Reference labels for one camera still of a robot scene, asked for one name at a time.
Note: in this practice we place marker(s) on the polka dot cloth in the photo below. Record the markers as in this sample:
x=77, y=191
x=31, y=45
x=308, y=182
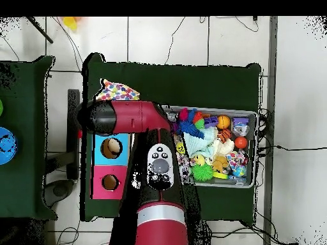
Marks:
x=117, y=92

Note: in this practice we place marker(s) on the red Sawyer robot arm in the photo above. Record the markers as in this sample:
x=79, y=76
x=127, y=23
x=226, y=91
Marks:
x=138, y=117

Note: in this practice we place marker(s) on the wooden box with three holes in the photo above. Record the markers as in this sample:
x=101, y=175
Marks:
x=102, y=178

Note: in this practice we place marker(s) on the shallow mesh bin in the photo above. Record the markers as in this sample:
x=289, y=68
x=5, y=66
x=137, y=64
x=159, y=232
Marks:
x=230, y=182

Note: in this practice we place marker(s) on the blue spiky ball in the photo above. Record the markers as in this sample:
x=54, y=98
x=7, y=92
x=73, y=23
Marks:
x=189, y=127

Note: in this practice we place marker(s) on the light blue knitted cloth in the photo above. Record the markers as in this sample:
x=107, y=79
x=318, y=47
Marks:
x=199, y=144

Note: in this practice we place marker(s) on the green spiky ball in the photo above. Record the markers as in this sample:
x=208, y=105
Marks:
x=202, y=172

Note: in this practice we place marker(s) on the tiger plush toy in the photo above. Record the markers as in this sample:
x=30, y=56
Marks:
x=224, y=135

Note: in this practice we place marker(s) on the small basketball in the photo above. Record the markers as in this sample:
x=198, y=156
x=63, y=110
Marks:
x=223, y=122

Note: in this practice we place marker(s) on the brown teddy bear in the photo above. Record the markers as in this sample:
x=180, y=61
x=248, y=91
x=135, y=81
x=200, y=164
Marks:
x=219, y=164

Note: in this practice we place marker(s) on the orange ball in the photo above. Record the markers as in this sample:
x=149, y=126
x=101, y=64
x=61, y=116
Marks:
x=241, y=142

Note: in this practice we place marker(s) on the black upright panel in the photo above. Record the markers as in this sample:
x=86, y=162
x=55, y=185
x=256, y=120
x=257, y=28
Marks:
x=72, y=153

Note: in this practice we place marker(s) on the grey round base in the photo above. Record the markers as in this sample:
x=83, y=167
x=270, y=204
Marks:
x=60, y=190

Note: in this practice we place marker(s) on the yellow object on floor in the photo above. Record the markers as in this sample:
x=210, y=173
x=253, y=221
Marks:
x=69, y=23

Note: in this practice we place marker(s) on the dark green side tablecloth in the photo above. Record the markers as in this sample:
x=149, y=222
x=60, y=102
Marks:
x=23, y=178

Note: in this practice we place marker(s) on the blue bowl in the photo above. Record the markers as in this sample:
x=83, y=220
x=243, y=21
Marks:
x=7, y=145

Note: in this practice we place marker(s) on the black rod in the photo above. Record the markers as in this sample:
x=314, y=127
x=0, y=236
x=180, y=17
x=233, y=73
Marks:
x=41, y=30

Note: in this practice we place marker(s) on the green round object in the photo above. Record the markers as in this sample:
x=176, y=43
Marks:
x=1, y=108

